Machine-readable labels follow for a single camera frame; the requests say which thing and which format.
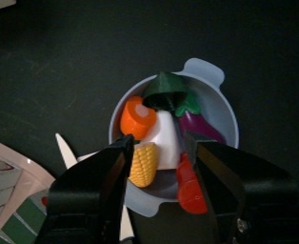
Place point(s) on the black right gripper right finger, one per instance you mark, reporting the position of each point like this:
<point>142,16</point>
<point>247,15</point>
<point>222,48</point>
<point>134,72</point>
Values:
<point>249,203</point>

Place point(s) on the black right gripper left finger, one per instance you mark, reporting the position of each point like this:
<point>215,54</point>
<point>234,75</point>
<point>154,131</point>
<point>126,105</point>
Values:
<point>93,197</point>

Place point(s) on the yellow toy corn piece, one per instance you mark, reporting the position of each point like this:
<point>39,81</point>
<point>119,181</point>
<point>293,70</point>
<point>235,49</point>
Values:
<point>145,163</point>

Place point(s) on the red toy pepper piece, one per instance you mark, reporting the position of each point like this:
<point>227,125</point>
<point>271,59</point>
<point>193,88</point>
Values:
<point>190,190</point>

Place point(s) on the white toy radish piece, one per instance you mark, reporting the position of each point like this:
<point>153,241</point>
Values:
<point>167,143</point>

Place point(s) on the orange toy carrot piece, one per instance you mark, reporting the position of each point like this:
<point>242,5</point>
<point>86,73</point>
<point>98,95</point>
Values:
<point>137,119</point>

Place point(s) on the purple toy eggplant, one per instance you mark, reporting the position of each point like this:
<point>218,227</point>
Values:
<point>201,124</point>

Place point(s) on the light blue toy bowl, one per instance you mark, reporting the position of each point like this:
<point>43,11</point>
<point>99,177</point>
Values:
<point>223,108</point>

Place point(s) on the dark green toy pepper top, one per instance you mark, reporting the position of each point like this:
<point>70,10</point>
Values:
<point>166,92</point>

